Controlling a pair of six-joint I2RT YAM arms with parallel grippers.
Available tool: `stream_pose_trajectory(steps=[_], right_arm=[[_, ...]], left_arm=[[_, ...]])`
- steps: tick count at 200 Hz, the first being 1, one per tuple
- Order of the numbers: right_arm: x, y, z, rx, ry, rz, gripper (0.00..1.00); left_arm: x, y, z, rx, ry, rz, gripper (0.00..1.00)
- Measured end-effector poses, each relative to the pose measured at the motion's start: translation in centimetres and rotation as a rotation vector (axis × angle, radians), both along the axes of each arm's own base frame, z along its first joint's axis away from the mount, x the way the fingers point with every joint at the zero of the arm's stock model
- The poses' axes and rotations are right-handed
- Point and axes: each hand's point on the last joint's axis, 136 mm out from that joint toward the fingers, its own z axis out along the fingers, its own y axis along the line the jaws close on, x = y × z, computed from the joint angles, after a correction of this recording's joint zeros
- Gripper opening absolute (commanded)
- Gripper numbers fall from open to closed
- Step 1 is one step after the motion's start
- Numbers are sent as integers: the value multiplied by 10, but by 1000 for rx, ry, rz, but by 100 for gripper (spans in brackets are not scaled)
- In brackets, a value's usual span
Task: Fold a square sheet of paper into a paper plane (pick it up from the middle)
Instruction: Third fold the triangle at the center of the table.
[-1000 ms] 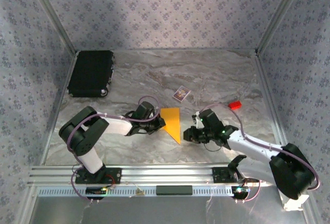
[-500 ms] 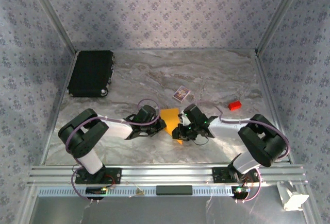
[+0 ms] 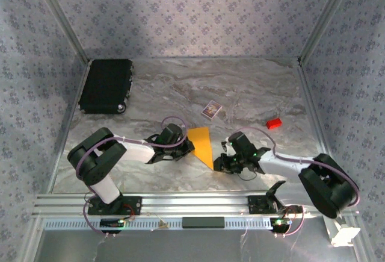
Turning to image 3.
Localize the orange paper sheet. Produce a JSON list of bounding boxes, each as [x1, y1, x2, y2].
[[186, 126, 215, 172]]

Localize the red block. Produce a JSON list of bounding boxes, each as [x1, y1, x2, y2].
[[265, 117, 283, 130]]

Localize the purple card box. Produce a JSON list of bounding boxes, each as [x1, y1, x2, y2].
[[200, 99, 223, 120]]

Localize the black bar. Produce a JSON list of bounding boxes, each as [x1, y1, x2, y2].
[[182, 217, 226, 229]]

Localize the small controller board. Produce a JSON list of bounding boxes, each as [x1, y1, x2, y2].
[[269, 217, 292, 229], [100, 218, 126, 229]]

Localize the grey metal lower shelf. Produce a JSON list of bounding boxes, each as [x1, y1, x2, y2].
[[35, 228, 359, 262]]

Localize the black hard case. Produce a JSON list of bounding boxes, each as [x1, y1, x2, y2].
[[78, 59, 135, 114]]

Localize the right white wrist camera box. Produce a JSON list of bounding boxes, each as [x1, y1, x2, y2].
[[221, 140, 233, 157]]

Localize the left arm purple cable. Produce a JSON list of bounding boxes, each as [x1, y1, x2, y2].
[[75, 116, 189, 239]]

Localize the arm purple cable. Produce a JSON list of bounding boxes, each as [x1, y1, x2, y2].
[[236, 126, 361, 239], [75, 116, 189, 239]]

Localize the aluminium mounting rail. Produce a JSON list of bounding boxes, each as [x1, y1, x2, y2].
[[32, 192, 360, 216]]

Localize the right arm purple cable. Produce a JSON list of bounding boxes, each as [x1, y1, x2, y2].
[[236, 126, 361, 239]]

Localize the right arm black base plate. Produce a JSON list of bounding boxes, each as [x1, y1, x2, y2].
[[247, 195, 303, 214]]

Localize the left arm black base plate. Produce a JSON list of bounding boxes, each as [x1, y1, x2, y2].
[[87, 196, 143, 216]]

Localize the aluminium table side rail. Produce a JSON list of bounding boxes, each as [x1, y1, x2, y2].
[[46, 60, 93, 195], [297, 58, 345, 192]]

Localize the slotted grey cable duct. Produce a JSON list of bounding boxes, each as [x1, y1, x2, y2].
[[43, 217, 271, 231]]

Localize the white plastic bracket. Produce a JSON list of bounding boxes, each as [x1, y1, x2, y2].
[[322, 213, 362, 248]]

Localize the aluminium frame post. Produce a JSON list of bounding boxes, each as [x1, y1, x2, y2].
[[29, 0, 91, 63], [300, 0, 359, 63]]

